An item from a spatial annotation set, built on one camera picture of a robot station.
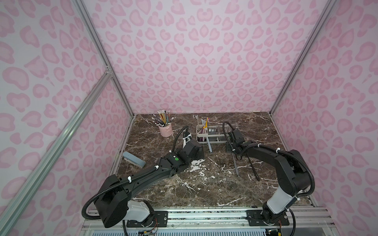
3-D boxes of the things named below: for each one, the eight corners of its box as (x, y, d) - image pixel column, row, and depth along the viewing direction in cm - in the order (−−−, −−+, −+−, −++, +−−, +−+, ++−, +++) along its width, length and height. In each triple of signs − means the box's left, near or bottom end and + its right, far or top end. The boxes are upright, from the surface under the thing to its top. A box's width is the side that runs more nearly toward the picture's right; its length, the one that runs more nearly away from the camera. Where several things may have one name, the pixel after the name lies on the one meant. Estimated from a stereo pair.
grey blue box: (124, 159, 97) (120, 155, 93) (128, 155, 99) (124, 150, 95) (142, 169, 93) (139, 165, 88) (145, 164, 95) (143, 160, 90)
